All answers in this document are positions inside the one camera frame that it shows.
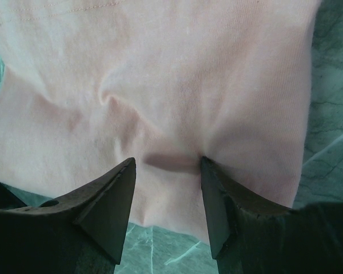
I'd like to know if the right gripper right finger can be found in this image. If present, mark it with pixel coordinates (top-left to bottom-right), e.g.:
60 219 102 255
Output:
201 157 343 273

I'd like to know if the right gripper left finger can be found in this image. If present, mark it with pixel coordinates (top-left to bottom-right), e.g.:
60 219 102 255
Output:
0 158 136 273

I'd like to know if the salmon orange t shirt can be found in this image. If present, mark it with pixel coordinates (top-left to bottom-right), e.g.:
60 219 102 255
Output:
0 1 320 242

